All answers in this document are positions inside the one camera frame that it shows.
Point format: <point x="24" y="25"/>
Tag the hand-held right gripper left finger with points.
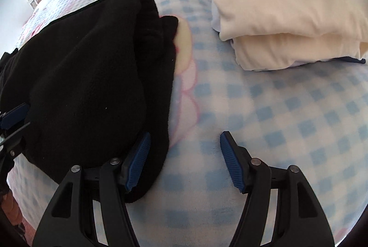
<point x="139" y="162"/>

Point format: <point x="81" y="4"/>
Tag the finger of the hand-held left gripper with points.
<point x="11" y="139"/>
<point x="14" y="117"/>

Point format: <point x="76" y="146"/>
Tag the black fleece jacket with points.
<point x="86" y="77"/>

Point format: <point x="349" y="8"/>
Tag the person's left hand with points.
<point x="11" y="209"/>

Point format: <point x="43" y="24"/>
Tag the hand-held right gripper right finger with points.
<point x="231" y="160"/>

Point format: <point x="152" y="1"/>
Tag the blue checked cartoon blanket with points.
<point x="258" y="120"/>

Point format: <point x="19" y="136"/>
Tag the cream folded garment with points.
<point x="287" y="11"/>

